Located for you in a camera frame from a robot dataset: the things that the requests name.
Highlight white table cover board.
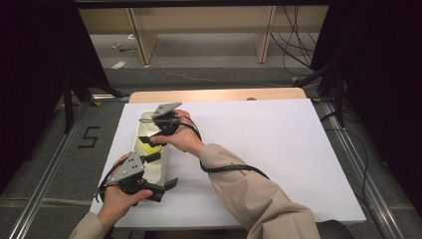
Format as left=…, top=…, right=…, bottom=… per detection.
left=90, top=98, right=367, bottom=231

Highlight black chair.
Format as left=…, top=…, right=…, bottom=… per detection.
left=316, top=219, right=356, bottom=239

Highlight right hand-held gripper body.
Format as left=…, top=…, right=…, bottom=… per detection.
left=150, top=102, right=183, bottom=136

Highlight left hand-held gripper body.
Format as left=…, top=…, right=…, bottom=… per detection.
left=99, top=151, right=166, bottom=203

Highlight person's left hand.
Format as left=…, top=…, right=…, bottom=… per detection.
left=97, top=152, right=154, bottom=232

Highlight aluminium floor rail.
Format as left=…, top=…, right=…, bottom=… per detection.
left=313, top=98, right=406, bottom=239
left=8, top=94, right=131, bottom=239

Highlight black stand legs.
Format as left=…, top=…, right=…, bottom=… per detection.
left=61, top=70, right=124, bottom=134
left=294, top=49, right=346, bottom=128

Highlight light wooden table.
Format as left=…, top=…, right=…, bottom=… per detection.
left=128, top=87, right=309, bottom=105

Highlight person's right hand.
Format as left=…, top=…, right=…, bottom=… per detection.
left=150, top=109, right=206, bottom=158

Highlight black floor cable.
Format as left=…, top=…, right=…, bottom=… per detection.
left=322, top=111, right=370, bottom=203

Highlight dark curtain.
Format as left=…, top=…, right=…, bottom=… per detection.
left=310, top=0, right=422, bottom=208
left=0, top=0, right=112, bottom=193

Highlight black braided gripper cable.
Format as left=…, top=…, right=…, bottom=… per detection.
left=178, top=115, right=271, bottom=180

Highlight beige wooden desk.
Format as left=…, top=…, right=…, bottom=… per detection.
left=79, top=5, right=330, bottom=67

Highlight bundle of black hanging cables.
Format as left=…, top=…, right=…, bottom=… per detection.
left=270, top=5, right=317, bottom=69

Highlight yellow tennis ball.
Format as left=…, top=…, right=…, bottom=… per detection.
left=140, top=142, right=164, bottom=156

